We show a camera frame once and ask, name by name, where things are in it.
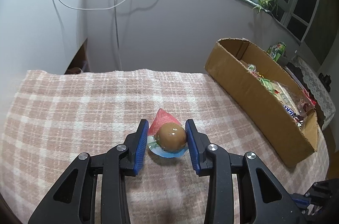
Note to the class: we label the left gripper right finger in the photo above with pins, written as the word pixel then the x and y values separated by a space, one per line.
pixel 197 143

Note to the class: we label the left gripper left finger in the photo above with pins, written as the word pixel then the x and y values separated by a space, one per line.
pixel 136 144

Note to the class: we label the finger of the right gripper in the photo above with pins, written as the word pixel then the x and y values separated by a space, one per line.
pixel 301 201

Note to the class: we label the packaged brown egg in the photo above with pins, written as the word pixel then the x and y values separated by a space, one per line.
pixel 166 136

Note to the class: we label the clear bag red candies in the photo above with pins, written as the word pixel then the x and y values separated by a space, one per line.
pixel 253 70

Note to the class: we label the green candy packet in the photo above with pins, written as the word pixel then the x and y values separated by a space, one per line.
pixel 269 86

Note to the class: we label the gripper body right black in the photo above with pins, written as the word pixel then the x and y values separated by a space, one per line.
pixel 324 195

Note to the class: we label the cardboard box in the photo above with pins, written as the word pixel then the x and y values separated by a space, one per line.
pixel 227 63

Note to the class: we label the blue snickers bar right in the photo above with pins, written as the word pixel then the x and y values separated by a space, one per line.
pixel 290 112

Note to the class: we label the pink plaid tablecloth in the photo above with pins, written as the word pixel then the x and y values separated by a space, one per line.
pixel 53 118

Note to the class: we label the red dark snack bag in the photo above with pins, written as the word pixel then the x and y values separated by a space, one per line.
pixel 304 105

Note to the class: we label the bread in clear bag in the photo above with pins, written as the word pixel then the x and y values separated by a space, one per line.
pixel 285 96

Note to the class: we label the green drink carton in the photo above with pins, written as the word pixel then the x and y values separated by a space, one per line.
pixel 276 51

